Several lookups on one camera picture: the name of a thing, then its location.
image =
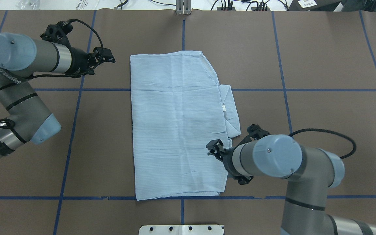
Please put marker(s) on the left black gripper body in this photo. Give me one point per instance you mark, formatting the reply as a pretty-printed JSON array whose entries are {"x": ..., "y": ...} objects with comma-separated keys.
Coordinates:
[{"x": 80, "y": 62}]

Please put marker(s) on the aluminium frame post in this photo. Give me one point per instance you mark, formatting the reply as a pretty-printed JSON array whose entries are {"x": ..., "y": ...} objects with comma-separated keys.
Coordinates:
[{"x": 183, "y": 7}]

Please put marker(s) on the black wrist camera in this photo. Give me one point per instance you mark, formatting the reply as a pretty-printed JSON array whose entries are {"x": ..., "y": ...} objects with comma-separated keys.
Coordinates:
[
  {"x": 57, "y": 33},
  {"x": 255, "y": 132}
]

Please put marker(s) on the clear plastic bag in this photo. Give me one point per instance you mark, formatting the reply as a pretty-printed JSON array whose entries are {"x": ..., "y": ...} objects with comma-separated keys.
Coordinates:
[{"x": 28, "y": 4}]

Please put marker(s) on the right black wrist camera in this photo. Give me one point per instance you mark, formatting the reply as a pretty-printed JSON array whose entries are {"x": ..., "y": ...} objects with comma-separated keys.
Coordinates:
[{"x": 255, "y": 132}]

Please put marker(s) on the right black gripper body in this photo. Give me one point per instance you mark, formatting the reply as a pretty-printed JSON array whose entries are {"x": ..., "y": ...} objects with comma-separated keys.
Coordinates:
[{"x": 227, "y": 159}]

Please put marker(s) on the light blue button shirt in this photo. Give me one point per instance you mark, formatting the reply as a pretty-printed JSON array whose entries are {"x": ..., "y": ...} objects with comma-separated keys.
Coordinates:
[{"x": 178, "y": 107}]

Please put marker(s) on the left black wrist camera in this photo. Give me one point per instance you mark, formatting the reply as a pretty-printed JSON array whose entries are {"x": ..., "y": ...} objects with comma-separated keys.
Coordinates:
[{"x": 57, "y": 33}]

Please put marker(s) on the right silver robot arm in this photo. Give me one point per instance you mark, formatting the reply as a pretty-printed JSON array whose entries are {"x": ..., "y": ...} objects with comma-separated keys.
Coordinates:
[{"x": 310, "y": 172}]

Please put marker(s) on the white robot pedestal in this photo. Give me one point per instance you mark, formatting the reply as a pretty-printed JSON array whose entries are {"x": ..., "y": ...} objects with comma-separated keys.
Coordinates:
[{"x": 182, "y": 230}]

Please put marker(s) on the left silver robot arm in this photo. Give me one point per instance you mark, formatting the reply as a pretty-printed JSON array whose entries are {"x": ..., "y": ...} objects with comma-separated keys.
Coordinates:
[{"x": 29, "y": 119}]

